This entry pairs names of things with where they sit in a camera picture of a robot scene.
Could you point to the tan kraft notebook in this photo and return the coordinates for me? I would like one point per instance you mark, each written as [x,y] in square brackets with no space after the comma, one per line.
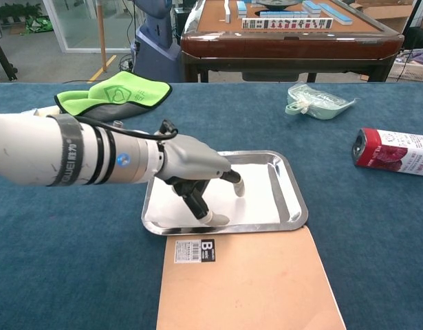
[249,288]

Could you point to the green bag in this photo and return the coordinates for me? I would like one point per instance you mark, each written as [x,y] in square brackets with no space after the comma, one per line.
[39,24]

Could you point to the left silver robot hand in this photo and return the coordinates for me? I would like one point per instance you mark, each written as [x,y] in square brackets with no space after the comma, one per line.
[190,158]

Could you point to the blue felt table cover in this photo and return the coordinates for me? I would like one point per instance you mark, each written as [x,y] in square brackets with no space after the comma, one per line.
[335,223]

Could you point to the wooden pole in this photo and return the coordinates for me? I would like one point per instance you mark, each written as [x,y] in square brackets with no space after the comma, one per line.
[102,41]

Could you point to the brown mahjong table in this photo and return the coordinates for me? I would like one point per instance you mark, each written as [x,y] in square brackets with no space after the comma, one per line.
[290,44]

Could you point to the red labelled drink bottle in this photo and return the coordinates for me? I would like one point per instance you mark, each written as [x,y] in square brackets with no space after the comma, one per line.
[390,151]

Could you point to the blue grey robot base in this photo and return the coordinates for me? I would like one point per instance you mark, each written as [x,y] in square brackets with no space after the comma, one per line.
[156,51]

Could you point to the mint green dustpan set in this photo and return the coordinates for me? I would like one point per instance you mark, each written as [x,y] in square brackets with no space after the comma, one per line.
[317,106]

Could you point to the face-up mahjong tile row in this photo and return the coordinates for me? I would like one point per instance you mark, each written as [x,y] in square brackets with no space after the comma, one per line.
[287,23]

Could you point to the white plastic basket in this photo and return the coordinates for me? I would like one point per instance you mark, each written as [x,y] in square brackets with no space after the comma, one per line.
[409,72]

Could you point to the standing white mahjong tile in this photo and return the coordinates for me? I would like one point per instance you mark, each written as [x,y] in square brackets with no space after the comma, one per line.
[227,12]

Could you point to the green microfiber cloth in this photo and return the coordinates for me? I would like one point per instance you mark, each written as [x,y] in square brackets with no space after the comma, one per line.
[121,93]

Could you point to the blue mahjong tile row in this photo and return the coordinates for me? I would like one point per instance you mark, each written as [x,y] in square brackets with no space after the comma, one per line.
[336,14]
[283,14]
[311,7]

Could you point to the black stand leg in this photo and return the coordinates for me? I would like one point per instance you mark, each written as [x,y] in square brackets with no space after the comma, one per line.
[3,58]

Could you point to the white paper sheet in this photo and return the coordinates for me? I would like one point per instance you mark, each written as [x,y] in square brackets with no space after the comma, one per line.
[259,192]

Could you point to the silver metal tray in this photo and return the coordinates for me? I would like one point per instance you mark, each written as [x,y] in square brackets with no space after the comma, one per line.
[290,192]

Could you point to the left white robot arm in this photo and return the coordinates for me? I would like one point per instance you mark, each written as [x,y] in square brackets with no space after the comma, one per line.
[32,151]

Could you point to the black tripod stand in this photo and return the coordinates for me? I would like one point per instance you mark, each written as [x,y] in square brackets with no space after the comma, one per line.
[413,20]

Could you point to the blue mahjong tile stack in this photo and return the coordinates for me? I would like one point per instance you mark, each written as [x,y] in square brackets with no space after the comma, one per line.
[241,8]

